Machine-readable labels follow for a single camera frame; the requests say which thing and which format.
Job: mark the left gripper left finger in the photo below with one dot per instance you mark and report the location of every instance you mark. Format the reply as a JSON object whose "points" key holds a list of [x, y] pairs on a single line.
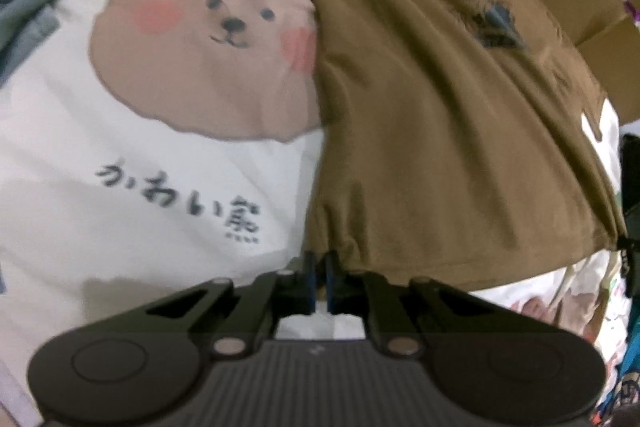
{"points": [[262, 305]]}

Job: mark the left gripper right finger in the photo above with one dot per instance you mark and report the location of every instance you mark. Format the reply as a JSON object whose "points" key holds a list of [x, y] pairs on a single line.
{"points": [[368, 295]]}

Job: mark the brown t-shirt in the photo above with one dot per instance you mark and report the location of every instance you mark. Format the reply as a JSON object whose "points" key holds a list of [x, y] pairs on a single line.
{"points": [[459, 142]]}

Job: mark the teal patterned garment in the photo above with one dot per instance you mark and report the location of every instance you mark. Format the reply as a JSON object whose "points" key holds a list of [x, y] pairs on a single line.
{"points": [[621, 407]]}

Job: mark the cream bear print blanket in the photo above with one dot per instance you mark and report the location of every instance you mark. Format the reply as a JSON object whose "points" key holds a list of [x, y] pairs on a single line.
{"points": [[150, 145]]}

